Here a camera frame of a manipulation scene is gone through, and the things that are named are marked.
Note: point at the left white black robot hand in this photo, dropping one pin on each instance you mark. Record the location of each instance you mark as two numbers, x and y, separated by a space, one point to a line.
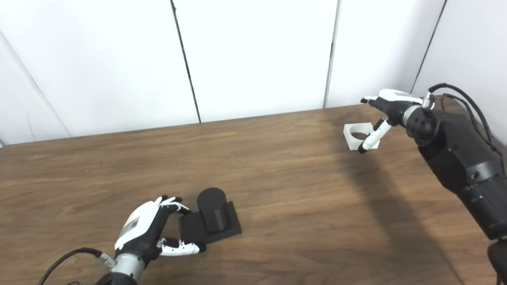
140 233

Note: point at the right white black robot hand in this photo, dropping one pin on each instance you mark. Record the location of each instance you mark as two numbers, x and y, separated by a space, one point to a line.
390 103

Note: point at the white square piece with hole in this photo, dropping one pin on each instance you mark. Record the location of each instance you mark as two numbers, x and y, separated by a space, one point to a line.
350 134

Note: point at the black peg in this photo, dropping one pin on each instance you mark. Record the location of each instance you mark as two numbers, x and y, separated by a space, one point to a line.
212 221

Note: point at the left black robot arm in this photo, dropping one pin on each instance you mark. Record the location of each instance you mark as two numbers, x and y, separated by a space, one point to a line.
115 280

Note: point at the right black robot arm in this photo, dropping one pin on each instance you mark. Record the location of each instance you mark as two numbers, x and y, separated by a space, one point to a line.
463 162

